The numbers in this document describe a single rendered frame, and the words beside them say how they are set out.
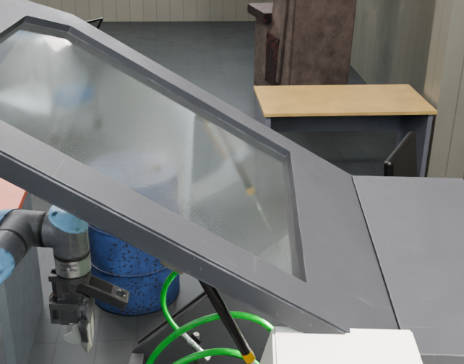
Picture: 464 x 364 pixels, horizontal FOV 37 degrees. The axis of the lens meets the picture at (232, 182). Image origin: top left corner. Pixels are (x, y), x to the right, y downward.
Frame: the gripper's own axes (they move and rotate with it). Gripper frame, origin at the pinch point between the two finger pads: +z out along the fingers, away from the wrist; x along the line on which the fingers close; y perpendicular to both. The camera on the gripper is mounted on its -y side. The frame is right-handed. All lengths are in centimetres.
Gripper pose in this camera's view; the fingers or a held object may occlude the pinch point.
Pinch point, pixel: (90, 346)
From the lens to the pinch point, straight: 163.4
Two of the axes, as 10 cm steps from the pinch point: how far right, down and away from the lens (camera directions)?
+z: -0.1, 9.1, 4.2
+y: -10.0, -0.2, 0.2
